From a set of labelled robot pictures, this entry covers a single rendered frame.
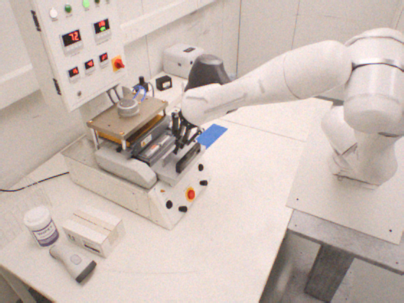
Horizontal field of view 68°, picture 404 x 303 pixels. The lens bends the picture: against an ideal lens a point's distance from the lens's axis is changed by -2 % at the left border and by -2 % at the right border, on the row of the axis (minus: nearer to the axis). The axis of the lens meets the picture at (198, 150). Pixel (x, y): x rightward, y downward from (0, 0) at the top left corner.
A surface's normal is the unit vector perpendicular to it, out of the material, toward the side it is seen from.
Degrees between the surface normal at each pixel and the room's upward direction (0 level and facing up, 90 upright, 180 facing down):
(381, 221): 45
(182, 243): 0
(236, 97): 83
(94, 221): 1
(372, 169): 97
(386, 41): 27
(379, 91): 40
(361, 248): 0
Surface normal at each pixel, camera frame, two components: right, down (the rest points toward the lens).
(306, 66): -0.68, 0.12
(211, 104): -0.61, 0.36
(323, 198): -0.34, -0.16
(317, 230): -0.02, -0.78
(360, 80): -0.71, -0.33
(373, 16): -0.47, 0.55
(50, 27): 0.86, 0.30
